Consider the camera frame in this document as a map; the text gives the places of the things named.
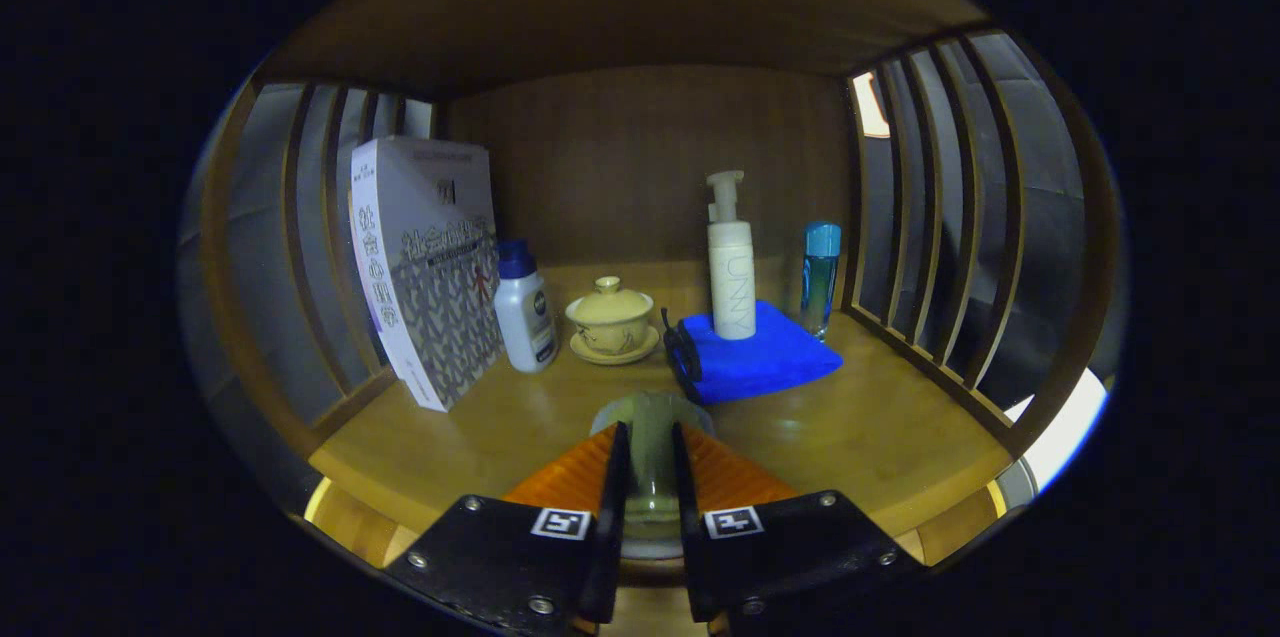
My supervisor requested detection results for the white patterned book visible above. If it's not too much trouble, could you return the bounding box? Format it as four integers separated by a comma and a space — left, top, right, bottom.
348, 136, 506, 414

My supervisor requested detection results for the yellow lidded teacup with saucer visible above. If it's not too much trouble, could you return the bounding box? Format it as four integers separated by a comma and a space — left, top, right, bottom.
564, 276, 662, 367

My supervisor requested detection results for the blue folded cloth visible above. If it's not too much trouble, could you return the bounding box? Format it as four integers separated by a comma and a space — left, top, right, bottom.
660, 299, 845, 407

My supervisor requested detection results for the white pump bottle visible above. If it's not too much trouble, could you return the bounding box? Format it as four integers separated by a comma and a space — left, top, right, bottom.
705, 170, 758, 342

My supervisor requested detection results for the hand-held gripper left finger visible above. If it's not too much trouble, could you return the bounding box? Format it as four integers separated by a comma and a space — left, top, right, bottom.
385, 420, 631, 636

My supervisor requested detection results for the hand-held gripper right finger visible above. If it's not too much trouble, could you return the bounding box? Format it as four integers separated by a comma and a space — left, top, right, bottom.
670, 422, 926, 636

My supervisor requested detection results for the blue transparent bottle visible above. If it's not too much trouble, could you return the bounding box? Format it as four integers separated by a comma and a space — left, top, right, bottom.
800, 222, 843, 342

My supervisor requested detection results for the brown wooden cabinet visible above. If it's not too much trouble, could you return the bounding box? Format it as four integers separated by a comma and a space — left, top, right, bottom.
178, 0, 1129, 637

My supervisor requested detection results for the wooden countertop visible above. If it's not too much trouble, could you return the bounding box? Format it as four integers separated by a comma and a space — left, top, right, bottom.
308, 262, 1016, 538

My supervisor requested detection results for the small white bottle blue cap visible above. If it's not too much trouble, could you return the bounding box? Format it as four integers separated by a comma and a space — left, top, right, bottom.
494, 239, 560, 375

